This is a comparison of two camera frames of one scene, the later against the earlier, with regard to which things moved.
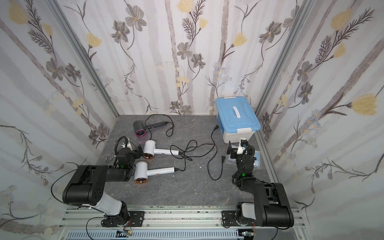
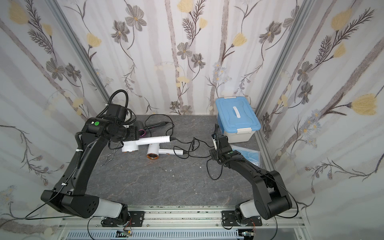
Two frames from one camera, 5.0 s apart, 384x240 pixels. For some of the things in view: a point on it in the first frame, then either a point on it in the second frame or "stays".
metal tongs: x=110 y=154 stays
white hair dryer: x=141 y=172 → x=133 y=145
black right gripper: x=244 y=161 → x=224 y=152
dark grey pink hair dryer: x=139 y=128 stays
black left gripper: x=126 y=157 → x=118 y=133
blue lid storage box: x=236 y=118 stays
